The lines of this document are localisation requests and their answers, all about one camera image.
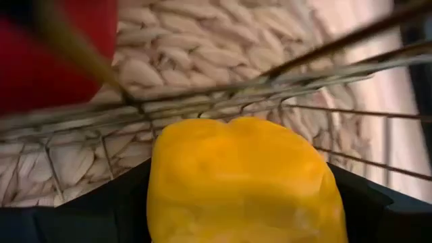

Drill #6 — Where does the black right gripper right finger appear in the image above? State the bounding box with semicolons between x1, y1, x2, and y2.
326;162;432;243

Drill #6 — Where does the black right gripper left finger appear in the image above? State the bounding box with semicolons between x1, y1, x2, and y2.
0;157;152;243

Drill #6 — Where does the yellow bell pepper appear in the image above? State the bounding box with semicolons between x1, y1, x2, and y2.
146;116;349;243

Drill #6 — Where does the round red apple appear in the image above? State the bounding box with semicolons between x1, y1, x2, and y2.
0;0;119;116

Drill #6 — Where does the round woven placemat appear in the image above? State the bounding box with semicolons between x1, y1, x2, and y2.
0;0;392;209

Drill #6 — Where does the black metal table frame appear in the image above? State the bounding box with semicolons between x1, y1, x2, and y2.
398;0;432;163

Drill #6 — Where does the wire basket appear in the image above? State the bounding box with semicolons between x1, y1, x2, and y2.
0;0;432;210

